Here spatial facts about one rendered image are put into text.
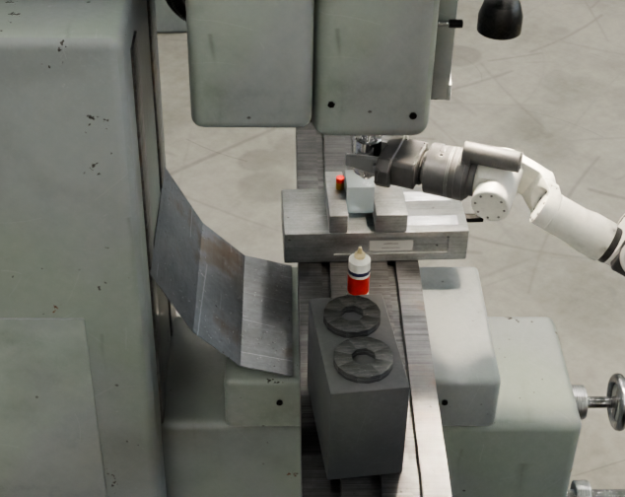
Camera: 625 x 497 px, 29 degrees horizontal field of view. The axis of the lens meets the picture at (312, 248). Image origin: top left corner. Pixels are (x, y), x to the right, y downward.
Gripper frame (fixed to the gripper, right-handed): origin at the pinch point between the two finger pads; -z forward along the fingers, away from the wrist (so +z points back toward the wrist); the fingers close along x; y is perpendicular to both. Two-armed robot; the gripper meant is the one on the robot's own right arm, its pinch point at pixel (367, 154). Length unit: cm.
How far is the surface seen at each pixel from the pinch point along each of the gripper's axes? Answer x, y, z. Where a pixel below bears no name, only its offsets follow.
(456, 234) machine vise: -14.4, 23.2, 13.9
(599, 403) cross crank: -17, 59, 46
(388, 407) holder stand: 42.6, 14.7, 18.1
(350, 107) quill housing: 10.8, -15.2, 0.1
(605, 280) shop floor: -140, 122, 36
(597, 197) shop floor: -184, 122, 26
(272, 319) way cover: 7.5, 35.8, -14.9
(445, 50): -2.3, -21.0, 11.4
